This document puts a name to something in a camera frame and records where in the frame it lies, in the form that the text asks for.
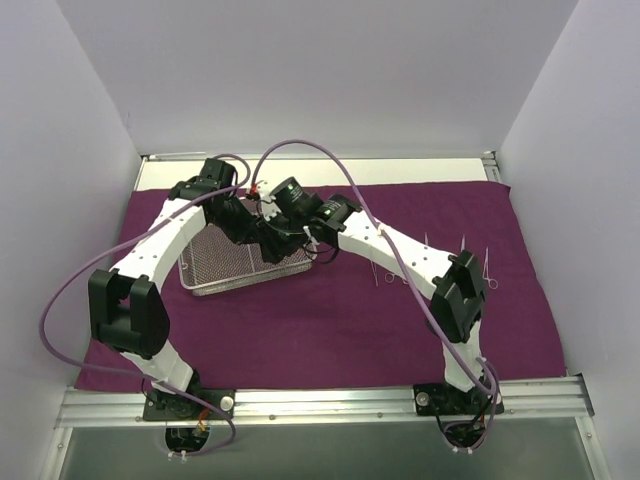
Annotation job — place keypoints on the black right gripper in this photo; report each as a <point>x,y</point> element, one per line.
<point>279,242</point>

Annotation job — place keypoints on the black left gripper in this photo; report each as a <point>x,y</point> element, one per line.
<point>246,231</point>

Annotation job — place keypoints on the metal mesh instrument tray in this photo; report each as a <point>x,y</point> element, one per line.
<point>212,264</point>

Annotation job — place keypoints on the steel probe rod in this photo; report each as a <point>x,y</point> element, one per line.
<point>374,273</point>

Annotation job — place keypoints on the purple cloth wrap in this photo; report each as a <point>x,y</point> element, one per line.
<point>331,327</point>

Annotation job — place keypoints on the steel scissors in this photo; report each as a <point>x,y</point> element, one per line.
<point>492,283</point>

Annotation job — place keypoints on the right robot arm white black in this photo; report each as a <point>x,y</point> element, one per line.
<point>450,288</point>

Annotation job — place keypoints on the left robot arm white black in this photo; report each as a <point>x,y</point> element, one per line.
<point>126,310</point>

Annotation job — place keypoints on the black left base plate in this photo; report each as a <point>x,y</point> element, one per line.
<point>163,406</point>

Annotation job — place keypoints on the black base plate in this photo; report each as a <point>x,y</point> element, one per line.
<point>163,406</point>
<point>441,399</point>

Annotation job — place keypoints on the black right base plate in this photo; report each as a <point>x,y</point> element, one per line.
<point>441,399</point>

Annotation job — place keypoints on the aluminium front rail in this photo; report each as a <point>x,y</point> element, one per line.
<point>522,399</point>

